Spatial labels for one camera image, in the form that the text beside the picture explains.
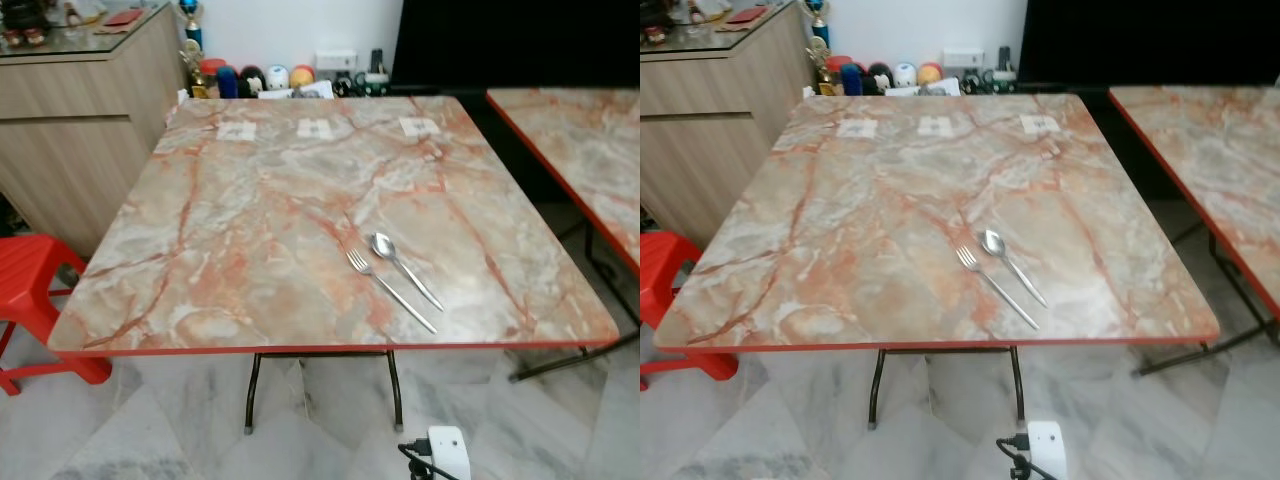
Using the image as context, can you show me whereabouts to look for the white paper sheets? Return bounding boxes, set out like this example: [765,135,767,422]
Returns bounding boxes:
[262,82,336,100]
[885,78,961,98]

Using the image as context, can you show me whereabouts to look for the silver metal fork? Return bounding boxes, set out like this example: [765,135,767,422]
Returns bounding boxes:
[956,246,1041,331]
[346,248,439,335]

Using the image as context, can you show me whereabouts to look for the silver metal spoon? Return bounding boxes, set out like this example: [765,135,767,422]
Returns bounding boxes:
[370,232,445,312]
[981,229,1049,309]

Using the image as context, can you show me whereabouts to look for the light wooden cabinet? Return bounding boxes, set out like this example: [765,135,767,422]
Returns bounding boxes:
[640,0,816,251]
[0,0,189,259]

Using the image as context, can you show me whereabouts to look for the red plastic stool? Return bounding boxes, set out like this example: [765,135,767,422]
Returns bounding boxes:
[640,231,739,391]
[0,235,113,396]

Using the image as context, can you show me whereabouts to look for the marble-pattern folding table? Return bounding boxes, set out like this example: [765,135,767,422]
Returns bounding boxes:
[47,95,622,433]
[654,93,1222,431]
[486,88,641,383]
[1108,86,1280,377]

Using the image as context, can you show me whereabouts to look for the small gold trophy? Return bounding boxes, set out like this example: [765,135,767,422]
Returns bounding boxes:
[808,45,836,96]
[180,40,206,98]

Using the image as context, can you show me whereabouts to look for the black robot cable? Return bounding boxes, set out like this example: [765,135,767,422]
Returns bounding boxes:
[996,434,1061,480]
[398,440,433,480]

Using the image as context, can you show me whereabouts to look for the blue and gold trophy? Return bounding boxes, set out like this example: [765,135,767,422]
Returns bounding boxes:
[178,0,205,51]
[806,0,833,49]

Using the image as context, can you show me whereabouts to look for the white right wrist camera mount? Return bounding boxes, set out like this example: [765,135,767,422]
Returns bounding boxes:
[427,426,472,480]
[1026,421,1069,480]

